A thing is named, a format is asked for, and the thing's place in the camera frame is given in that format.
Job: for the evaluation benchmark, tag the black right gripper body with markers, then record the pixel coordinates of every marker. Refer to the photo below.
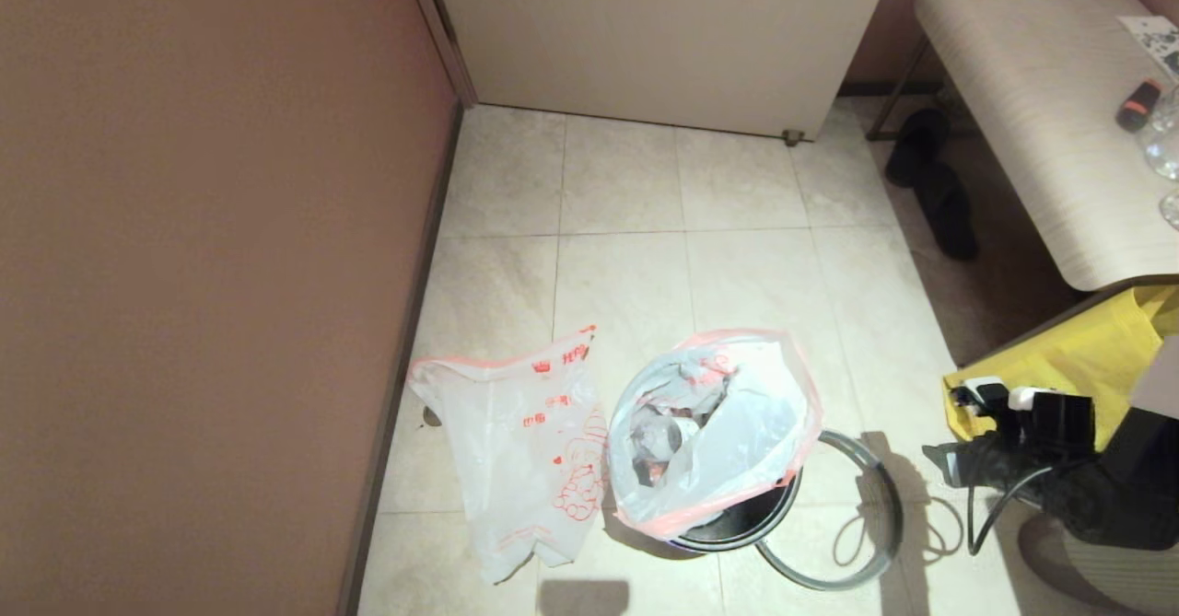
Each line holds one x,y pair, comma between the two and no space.
976,464

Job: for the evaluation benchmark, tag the white trash bag with rubbish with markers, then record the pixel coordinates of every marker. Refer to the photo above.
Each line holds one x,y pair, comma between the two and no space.
737,441

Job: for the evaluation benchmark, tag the white red-printed bag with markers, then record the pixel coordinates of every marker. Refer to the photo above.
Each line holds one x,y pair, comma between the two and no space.
516,450

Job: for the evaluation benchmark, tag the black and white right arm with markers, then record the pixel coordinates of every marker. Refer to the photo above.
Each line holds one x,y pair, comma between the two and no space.
1133,478

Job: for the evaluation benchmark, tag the yellow fabric bag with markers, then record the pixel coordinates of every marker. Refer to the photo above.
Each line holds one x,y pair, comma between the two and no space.
1068,358

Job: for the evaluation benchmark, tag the black round trash bin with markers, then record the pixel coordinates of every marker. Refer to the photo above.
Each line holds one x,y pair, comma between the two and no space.
737,524

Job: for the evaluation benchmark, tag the black slipper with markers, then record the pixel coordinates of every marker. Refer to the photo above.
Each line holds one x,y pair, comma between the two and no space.
916,146
949,215

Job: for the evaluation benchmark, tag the clear drinking glass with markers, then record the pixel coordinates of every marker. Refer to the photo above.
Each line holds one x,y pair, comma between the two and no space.
1172,211
1162,142

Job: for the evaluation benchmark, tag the beige wood-grain bench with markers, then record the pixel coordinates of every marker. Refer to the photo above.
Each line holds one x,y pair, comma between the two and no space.
1032,119

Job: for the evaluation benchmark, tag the small metal door stop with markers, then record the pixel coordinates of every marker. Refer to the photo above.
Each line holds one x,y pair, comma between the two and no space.
790,138

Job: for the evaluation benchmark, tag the black remote with red button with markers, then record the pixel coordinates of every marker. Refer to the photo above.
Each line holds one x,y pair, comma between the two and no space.
1138,105

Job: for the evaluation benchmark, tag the printed paper card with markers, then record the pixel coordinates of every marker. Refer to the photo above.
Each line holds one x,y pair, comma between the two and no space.
1151,40

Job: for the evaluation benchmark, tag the white door panel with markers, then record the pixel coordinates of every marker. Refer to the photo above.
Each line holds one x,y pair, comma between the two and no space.
663,36

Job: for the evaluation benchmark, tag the round metal floor drain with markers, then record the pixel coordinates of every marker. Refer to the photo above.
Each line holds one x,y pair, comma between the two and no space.
431,416

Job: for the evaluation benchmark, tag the dark baseboard strip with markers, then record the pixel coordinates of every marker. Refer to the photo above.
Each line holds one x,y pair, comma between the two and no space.
404,358

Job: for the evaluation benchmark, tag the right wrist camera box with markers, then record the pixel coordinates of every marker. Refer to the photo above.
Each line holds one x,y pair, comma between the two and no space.
981,395

